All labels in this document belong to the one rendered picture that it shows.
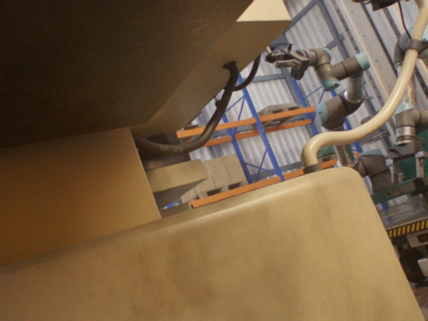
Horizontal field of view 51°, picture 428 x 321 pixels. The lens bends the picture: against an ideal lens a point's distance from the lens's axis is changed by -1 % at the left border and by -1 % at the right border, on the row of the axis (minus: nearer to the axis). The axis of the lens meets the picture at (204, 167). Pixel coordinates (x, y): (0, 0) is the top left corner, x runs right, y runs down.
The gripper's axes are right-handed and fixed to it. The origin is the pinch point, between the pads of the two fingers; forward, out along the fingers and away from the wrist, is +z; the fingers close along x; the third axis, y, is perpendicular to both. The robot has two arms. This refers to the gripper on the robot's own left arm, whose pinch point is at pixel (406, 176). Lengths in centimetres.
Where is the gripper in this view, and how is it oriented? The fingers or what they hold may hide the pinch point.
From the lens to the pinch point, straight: 206.4
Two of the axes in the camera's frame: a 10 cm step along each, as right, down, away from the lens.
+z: -0.7, 9.7, -2.3
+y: -9.2, -1.5, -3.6
